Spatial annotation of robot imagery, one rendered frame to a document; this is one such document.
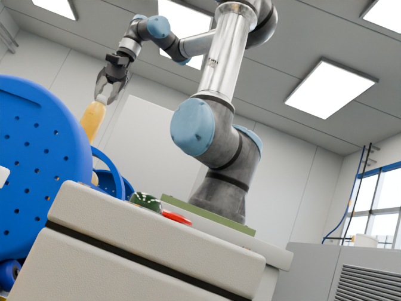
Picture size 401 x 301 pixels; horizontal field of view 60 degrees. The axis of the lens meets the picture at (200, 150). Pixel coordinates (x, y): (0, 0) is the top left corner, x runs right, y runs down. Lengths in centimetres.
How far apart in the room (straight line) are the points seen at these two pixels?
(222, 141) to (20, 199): 42
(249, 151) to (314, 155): 546
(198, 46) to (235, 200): 61
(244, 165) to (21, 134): 50
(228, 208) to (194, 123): 21
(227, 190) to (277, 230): 509
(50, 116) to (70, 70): 590
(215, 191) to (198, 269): 67
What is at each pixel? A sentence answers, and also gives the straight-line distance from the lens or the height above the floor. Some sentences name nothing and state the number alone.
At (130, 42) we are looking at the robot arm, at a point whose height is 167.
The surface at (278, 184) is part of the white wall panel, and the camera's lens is 597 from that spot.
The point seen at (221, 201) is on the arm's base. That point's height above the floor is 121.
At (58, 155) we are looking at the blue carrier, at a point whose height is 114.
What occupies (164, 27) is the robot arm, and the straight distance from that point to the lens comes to 127.
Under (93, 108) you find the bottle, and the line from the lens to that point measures 123.
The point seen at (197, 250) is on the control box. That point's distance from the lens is 16.
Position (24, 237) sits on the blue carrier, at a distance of 55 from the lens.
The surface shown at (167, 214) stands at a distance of 29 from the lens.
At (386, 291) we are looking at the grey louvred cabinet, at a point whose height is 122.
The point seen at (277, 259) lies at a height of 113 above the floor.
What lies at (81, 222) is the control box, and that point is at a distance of 16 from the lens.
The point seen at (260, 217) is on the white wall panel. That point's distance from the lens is 583.
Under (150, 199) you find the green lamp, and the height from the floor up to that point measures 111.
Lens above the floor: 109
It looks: 15 degrees up
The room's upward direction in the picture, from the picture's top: 21 degrees clockwise
